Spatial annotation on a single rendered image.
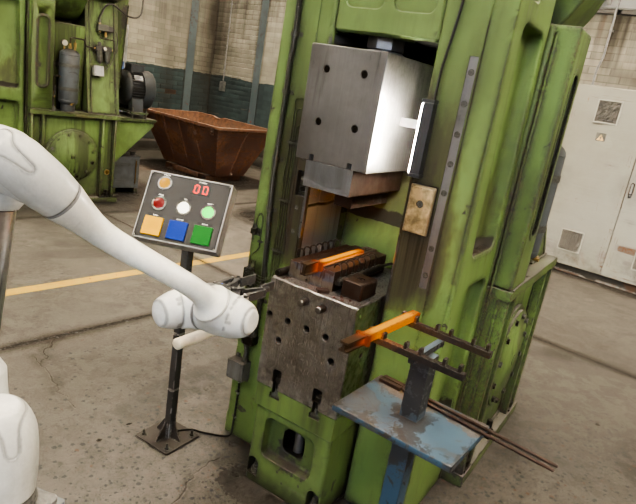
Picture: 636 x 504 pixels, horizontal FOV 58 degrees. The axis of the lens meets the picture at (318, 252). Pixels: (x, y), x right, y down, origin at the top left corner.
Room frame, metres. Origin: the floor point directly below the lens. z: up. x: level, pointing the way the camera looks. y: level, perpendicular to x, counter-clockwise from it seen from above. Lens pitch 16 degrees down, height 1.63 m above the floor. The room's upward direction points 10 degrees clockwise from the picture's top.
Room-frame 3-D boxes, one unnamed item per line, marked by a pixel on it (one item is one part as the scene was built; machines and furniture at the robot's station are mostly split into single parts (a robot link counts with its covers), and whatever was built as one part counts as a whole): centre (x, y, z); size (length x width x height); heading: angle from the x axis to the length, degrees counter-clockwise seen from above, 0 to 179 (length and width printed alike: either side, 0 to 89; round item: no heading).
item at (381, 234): (2.48, -0.30, 1.37); 0.41 x 0.10 x 0.91; 59
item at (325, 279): (2.23, -0.09, 0.96); 0.42 x 0.20 x 0.09; 149
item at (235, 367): (2.34, 0.26, 0.36); 0.09 x 0.07 x 0.12; 59
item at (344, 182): (2.23, -0.09, 1.32); 0.42 x 0.20 x 0.10; 149
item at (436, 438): (1.59, -0.37, 0.70); 0.40 x 0.30 x 0.02; 56
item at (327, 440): (2.21, -0.15, 0.23); 0.55 x 0.37 x 0.47; 149
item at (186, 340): (2.15, 0.36, 0.62); 0.44 x 0.05 x 0.05; 149
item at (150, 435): (2.27, 0.53, 0.05); 0.22 x 0.22 x 0.09; 59
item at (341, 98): (2.21, -0.13, 1.56); 0.42 x 0.39 x 0.40; 149
